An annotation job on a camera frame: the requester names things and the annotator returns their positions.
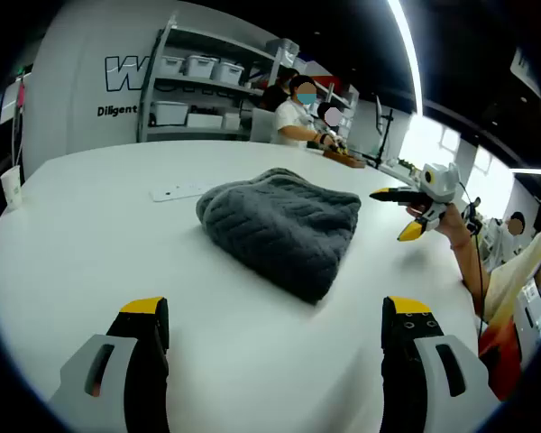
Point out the pink hanging item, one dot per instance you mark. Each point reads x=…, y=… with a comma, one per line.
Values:
x=22, y=95

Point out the ceiling light strip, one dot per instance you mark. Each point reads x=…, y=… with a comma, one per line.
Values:
x=410, y=54

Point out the grey towel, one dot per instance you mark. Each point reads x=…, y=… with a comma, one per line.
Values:
x=279, y=225

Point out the group of white storage boxes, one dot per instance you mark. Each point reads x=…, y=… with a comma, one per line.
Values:
x=198, y=67

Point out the grey metal shelving unit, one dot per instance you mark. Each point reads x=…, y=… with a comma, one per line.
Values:
x=342, y=97
x=146, y=90

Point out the brown wooden tray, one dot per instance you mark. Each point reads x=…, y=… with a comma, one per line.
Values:
x=342, y=159

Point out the white chest device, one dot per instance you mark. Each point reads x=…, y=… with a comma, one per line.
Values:
x=534, y=311

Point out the white power strip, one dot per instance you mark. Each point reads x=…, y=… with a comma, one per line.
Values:
x=180, y=191

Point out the person's right hand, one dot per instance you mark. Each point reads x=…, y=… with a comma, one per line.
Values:
x=453, y=225

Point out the white paper cup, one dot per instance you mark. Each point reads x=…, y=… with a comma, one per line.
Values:
x=11, y=189

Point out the person's cream shirt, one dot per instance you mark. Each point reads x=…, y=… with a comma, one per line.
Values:
x=518, y=270

